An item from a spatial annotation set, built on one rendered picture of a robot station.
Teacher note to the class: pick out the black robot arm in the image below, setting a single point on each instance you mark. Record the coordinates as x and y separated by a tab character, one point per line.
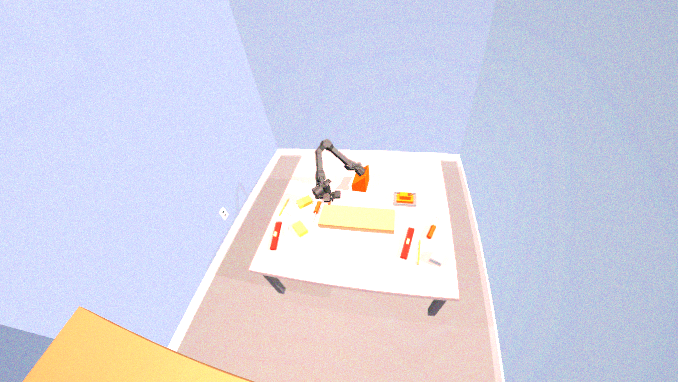
321	183

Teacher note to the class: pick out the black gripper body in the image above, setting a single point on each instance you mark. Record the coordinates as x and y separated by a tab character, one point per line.
335	194

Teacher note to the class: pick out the red flat bar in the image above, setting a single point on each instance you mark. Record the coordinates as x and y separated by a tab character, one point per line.
407	243
276	232

